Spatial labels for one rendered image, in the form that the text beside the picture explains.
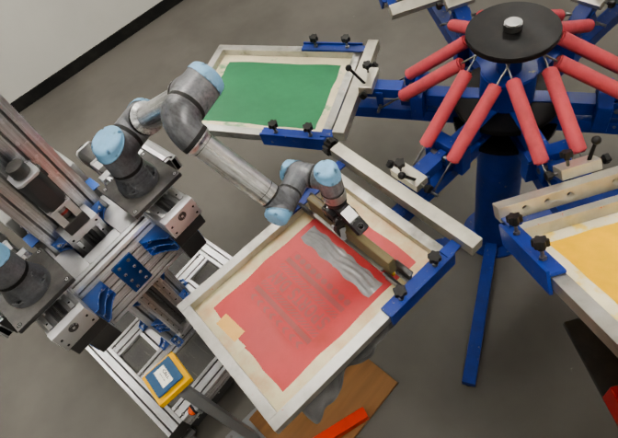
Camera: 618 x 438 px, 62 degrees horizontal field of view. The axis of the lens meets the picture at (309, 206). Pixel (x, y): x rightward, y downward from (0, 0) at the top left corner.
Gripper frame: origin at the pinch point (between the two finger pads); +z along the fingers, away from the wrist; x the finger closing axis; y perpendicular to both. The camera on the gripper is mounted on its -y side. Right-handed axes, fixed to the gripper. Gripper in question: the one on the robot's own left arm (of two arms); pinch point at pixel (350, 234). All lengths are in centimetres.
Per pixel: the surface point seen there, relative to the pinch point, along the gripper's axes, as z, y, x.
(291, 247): 7.7, 17.1, 16.0
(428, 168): -1.1, -2.3, -37.3
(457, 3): -11, 41, -106
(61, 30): 66, 379, 0
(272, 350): 7.6, -7.9, 45.3
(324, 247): 6.8, 7.1, 8.0
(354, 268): 7.2, -6.9, 6.3
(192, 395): 26, 10, 77
